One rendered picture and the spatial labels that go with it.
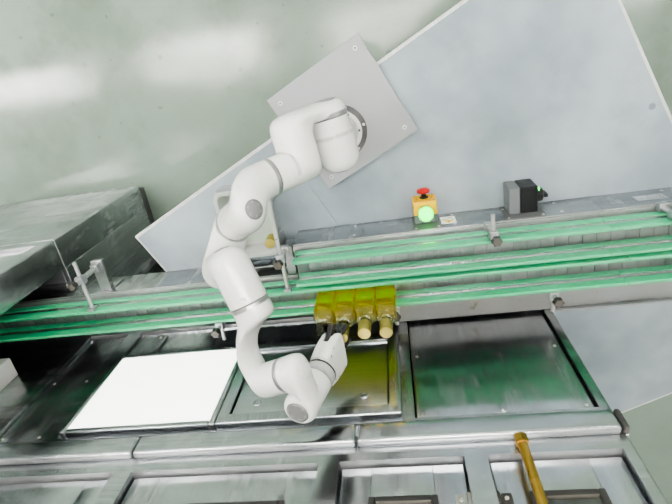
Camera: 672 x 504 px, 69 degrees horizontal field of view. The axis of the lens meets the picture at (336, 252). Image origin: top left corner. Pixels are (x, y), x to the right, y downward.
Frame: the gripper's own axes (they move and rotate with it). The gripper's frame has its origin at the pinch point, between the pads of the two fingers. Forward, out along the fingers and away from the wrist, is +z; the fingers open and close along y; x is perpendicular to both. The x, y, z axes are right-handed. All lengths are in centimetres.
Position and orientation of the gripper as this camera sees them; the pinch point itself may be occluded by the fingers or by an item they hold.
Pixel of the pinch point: (341, 335)
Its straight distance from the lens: 129.6
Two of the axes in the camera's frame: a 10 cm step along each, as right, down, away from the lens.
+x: -9.3, 0.0, 3.7
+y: -1.6, -9.1, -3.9
